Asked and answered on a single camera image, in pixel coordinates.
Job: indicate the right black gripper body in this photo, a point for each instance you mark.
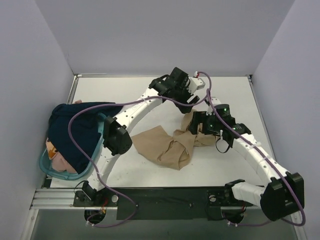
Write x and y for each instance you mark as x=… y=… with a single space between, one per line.
x=198 y=122

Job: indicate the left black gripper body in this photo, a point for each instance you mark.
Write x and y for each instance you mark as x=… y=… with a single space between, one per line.
x=186 y=100

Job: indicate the beige t shirt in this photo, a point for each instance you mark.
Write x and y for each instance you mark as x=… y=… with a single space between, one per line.
x=171 y=151

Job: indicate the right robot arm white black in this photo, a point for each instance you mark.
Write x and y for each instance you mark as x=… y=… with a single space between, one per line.
x=281 y=193

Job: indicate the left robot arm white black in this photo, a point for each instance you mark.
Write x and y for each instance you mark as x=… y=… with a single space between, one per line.
x=116 y=135

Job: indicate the navy blue t shirt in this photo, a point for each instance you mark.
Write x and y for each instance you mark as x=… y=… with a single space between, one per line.
x=84 y=130

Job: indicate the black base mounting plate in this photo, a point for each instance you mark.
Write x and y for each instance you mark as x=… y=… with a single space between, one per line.
x=167 y=203

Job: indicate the pink patterned t shirt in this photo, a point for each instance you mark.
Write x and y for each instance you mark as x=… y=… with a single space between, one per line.
x=58 y=162

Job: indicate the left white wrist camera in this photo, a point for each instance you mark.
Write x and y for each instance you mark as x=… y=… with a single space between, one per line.
x=195 y=83

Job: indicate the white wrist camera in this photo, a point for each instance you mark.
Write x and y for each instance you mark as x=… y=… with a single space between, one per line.
x=195 y=83
x=212 y=101

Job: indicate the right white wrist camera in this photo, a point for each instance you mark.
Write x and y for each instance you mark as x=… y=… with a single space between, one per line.
x=212 y=101

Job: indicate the aluminium frame rail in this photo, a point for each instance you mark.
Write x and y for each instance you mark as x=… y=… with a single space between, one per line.
x=53 y=199

